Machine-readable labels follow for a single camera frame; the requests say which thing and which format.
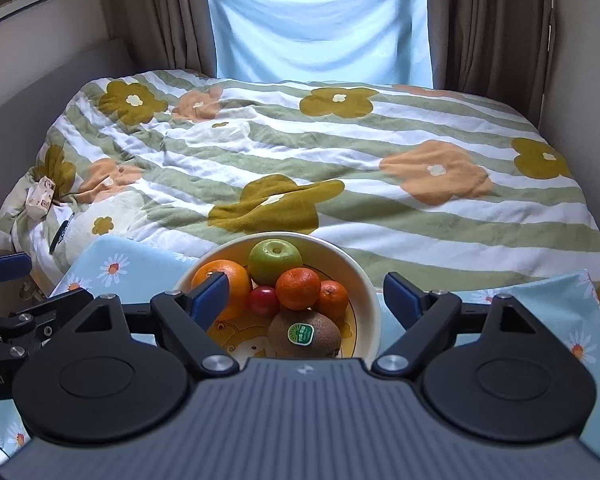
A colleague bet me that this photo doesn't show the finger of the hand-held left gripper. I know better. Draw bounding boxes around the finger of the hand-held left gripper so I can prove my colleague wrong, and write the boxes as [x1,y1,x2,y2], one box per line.
[0,253,33,287]
[0,288,95,361]

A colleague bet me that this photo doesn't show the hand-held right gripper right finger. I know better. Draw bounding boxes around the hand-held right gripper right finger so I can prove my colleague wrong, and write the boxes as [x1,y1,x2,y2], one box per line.
[372,271,539,376]

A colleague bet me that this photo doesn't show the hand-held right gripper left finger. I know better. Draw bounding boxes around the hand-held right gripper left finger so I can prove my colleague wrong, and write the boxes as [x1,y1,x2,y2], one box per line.
[74,270,239,377]

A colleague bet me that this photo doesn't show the large orange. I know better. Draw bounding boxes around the large orange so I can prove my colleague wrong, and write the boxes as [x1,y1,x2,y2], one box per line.
[190,259,254,322]

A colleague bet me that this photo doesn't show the cream ceramic bowl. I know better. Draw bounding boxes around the cream ceramic bowl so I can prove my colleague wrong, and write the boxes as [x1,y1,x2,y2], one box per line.
[174,232,384,361]

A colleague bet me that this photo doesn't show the red cherry tomato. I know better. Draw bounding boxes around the red cherry tomato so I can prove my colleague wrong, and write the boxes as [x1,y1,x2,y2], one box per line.
[249,285,281,317]

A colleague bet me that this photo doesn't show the small orange mandarin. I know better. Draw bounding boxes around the small orange mandarin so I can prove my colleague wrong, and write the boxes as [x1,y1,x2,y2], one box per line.
[312,280,350,319]

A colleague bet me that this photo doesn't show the large green apple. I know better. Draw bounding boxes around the large green apple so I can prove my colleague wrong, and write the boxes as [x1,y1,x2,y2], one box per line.
[247,239,304,287]

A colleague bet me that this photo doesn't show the dark orange mandarin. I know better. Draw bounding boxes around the dark orange mandarin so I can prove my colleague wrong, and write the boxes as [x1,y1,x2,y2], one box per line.
[275,267,321,311]

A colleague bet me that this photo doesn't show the brown kiwi with green sticker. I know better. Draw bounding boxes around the brown kiwi with green sticker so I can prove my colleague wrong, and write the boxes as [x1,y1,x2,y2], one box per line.
[267,309,342,360]

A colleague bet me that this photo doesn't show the light blue daisy tablecloth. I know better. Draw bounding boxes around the light blue daisy tablecloth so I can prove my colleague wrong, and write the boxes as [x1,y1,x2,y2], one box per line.
[0,237,600,467]

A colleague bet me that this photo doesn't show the striped floral blanket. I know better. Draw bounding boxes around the striped floral blanket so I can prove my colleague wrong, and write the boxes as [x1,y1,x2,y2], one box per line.
[0,67,600,321]

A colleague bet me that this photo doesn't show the grey bed headboard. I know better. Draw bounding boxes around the grey bed headboard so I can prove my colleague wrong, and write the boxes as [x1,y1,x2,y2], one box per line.
[0,37,137,213]

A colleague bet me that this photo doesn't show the brown curtain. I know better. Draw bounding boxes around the brown curtain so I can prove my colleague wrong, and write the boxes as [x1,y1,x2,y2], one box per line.
[427,0,557,128]
[92,0,219,80]

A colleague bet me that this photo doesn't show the light blue window cloth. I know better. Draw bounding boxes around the light blue window cloth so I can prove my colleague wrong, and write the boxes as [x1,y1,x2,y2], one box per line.
[202,0,434,87]

